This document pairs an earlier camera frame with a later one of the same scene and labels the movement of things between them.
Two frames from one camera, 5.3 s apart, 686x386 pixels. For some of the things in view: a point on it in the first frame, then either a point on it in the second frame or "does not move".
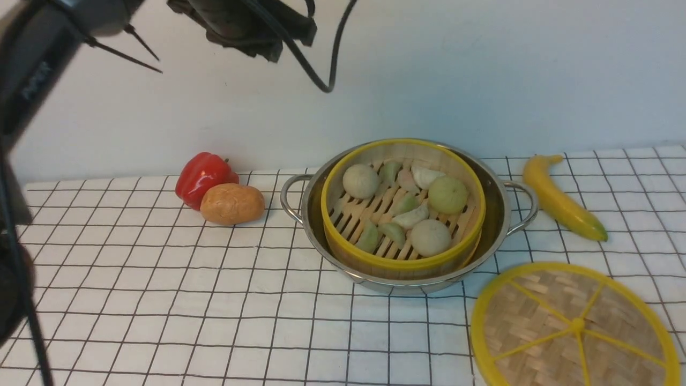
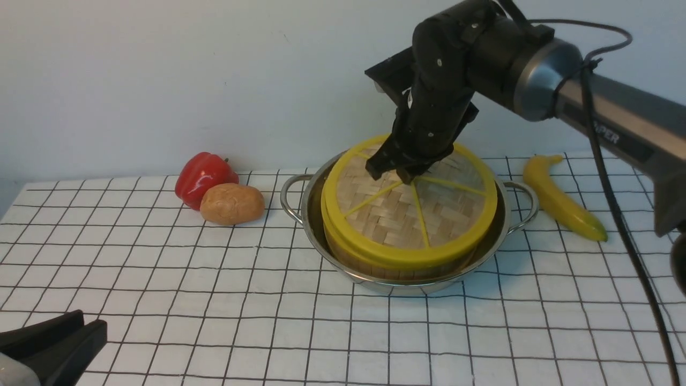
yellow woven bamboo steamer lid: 561,324 → 386,222
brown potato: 232,203 does not move
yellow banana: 573,213 does not move
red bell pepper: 199,173 does not move
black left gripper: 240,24 → 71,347
